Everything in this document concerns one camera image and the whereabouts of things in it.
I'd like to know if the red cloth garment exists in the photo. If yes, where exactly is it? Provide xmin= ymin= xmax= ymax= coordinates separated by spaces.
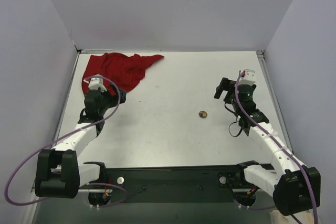
xmin=82 ymin=52 xmax=164 ymax=92

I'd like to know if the round gold blue brooch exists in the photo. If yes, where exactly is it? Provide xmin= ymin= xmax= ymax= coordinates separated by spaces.
xmin=198 ymin=111 xmax=208 ymax=119

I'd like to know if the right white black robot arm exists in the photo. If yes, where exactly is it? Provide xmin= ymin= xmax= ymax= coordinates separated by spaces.
xmin=214 ymin=73 xmax=321 ymax=219

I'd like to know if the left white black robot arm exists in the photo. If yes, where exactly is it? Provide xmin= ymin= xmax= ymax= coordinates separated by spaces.
xmin=35 ymin=88 xmax=127 ymax=198

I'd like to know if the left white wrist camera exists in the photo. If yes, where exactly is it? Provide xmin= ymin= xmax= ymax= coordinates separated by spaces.
xmin=88 ymin=75 xmax=106 ymax=92

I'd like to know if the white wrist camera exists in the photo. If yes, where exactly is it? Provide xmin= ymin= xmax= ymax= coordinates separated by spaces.
xmin=239 ymin=69 xmax=256 ymax=86
xmin=88 ymin=75 xmax=106 ymax=92

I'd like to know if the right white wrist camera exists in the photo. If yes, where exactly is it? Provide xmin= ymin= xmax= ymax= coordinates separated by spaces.
xmin=239 ymin=69 xmax=256 ymax=86

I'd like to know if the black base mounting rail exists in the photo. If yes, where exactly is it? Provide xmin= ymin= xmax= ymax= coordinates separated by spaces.
xmin=78 ymin=165 xmax=276 ymax=204

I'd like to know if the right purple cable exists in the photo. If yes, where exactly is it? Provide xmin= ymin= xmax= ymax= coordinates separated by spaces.
xmin=234 ymin=73 xmax=320 ymax=224

